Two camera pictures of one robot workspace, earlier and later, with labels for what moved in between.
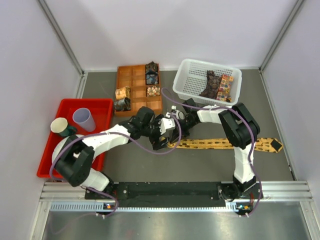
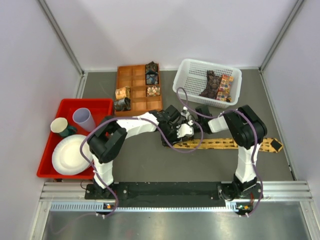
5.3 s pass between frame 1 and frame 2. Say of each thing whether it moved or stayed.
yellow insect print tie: stayed
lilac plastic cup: stayed
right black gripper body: moved
